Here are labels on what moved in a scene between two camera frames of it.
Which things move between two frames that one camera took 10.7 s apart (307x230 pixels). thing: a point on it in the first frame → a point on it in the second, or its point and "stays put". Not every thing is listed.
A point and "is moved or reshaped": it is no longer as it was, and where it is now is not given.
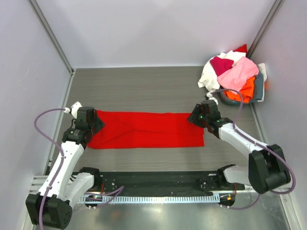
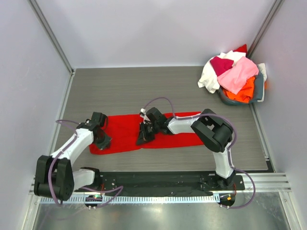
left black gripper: (99, 124) → (106, 143)
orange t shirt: (247, 92) stays put
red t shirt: (136, 129) is moved or reshaped
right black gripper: (195, 116) → (148, 130)
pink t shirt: (232, 79) stays put
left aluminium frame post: (52, 35) stays put
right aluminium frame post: (264, 27) stays put
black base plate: (165, 183) stays put
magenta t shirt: (221, 65) stays put
